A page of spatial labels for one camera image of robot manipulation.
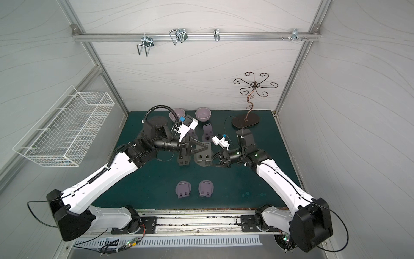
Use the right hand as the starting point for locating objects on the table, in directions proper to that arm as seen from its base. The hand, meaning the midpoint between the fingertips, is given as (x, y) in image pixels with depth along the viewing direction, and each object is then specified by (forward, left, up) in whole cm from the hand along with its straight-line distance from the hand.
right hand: (206, 165), depth 65 cm
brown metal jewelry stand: (+49, -27, -24) cm, 61 cm away
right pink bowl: (+51, +7, -22) cm, 56 cm away
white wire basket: (+8, +62, +7) cm, 63 cm away
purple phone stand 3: (-1, +1, -26) cm, 26 cm away
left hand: (+2, 0, +10) cm, 10 cm away
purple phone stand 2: (-2, +13, -25) cm, 29 cm away
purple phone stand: (+32, +2, -20) cm, 38 cm away
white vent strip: (-24, +10, -26) cm, 37 cm away
